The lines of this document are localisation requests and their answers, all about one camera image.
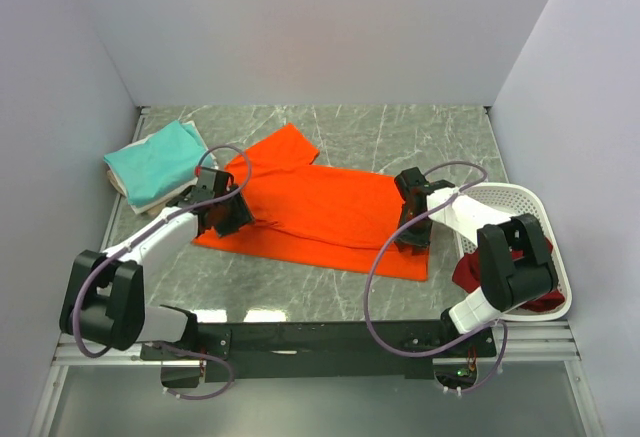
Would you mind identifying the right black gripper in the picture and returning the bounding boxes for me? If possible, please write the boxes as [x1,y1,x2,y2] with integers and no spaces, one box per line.
[394,204,434,255]

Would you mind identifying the orange t-shirt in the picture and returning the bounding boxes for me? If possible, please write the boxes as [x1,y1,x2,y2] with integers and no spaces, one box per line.
[194,124,429,281]

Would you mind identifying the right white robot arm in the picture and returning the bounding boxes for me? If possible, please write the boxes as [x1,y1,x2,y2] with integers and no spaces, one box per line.
[394,167,558,356]

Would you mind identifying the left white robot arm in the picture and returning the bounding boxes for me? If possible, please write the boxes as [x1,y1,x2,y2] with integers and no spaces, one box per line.
[59,166,253,358]

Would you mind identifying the folded white t-shirt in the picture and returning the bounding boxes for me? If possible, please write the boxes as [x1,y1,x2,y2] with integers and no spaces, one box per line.
[127,121,219,216]

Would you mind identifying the folded teal t-shirt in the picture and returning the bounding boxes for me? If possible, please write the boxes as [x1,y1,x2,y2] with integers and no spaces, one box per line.
[103,121,217,206]

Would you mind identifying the white perforated plastic basket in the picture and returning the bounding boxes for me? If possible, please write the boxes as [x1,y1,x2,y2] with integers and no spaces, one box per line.
[466,182,573,322]

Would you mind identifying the dark red t-shirt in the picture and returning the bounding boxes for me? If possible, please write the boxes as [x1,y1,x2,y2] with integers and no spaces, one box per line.
[452,241,564,312]

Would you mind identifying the folded beige t-shirt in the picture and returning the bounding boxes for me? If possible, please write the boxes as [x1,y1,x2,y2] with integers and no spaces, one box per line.
[106,170,191,216]

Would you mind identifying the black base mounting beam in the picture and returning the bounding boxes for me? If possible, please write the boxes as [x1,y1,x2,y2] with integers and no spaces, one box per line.
[140,320,498,379]

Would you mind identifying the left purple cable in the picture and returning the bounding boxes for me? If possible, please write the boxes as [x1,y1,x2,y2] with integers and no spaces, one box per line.
[72,144,252,402]

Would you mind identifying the aluminium frame rail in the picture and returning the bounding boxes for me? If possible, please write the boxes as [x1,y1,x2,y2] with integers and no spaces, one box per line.
[27,106,149,437]

